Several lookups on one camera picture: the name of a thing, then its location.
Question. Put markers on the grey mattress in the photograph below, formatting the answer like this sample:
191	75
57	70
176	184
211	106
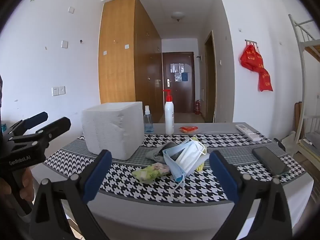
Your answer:
312	138

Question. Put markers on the black smartphone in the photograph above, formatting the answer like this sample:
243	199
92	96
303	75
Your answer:
270	160

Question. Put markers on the white remote control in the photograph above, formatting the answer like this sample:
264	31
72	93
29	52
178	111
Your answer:
248	132

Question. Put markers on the yellow sponge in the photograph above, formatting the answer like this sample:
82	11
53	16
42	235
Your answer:
200	167

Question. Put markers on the white metal bunk bed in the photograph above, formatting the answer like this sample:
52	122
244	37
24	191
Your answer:
298	45

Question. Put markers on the white foam box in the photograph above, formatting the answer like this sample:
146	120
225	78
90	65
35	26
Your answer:
110	130

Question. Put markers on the grey notice sheet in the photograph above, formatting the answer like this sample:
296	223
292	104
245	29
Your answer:
177	68

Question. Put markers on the green wet wipes packet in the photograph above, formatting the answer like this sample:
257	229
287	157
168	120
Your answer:
147	172

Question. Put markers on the red printed bag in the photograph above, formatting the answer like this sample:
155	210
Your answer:
251	58

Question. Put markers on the blue face mask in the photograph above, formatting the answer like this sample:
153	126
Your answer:
175	169

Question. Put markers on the metal wall hook rack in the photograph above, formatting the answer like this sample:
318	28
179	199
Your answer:
250	41

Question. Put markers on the white light switch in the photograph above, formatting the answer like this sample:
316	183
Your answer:
64	44
71	10

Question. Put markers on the wooden wardrobe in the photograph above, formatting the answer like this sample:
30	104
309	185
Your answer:
117	55

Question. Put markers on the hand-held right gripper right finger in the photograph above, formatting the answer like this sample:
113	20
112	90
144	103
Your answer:
223	177

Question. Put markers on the red fire extinguisher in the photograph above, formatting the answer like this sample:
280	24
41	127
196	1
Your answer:
197	107

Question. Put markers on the grey sock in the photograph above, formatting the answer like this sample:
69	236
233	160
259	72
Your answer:
156	153

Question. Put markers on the wooden boards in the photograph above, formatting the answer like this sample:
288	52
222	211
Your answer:
298	117

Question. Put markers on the orange snack packet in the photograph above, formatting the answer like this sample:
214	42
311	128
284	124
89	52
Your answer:
188	129

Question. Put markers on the person's left hand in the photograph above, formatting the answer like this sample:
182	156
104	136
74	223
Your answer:
26	183

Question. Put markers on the clear spray bottle blue liquid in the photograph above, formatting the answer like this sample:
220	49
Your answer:
148	123

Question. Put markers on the white pump bottle red pump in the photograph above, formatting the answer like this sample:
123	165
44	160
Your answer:
169	117

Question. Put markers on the white wall socket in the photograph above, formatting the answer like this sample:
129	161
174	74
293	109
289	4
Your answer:
55	91
62	90

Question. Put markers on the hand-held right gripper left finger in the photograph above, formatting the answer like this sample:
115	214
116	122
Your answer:
97	176

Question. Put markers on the wooden side door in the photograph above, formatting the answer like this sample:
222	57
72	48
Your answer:
210	80

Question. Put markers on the white face mask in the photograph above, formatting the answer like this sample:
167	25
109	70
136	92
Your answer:
192	155

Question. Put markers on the round ceiling light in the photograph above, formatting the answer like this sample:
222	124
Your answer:
178	16

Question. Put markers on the houndstooth table cloth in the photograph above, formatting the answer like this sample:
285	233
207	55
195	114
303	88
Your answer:
140	190

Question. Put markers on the dark brown door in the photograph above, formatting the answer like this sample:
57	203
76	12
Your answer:
178	95

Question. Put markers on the blue notice sheet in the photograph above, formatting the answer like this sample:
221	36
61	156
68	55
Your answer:
184	77

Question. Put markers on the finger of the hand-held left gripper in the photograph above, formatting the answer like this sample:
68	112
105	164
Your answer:
58	126
37	118

